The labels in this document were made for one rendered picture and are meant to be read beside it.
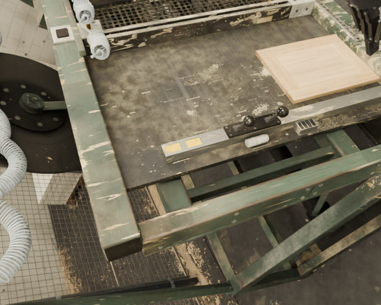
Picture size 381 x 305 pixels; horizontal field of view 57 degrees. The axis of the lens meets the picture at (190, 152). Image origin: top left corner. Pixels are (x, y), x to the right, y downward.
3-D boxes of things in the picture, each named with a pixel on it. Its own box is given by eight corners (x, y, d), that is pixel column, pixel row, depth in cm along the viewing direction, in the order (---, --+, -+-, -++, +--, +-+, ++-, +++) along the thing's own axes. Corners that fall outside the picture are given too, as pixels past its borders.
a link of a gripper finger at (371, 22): (376, -2, 81) (381, 0, 80) (379, 31, 89) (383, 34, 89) (362, 9, 81) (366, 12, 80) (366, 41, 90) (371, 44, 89)
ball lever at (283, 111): (273, 124, 121) (293, 114, 108) (263, 127, 120) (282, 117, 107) (270, 114, 121) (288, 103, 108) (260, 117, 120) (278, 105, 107)
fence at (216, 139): (395, 98, 137) (400, 91, 134) (166, 163, 113) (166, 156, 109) (386, 89, 139) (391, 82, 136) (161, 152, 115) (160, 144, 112)
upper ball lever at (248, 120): (242, 133, 118) (259, 124, 105) (232, 135, 117) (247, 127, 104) (239, 122, 118) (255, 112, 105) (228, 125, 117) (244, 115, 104)
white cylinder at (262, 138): (247, 149, 118) (268, 143, 120) (249, 144, 115) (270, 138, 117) (244, 143, 119) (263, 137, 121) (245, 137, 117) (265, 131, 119)
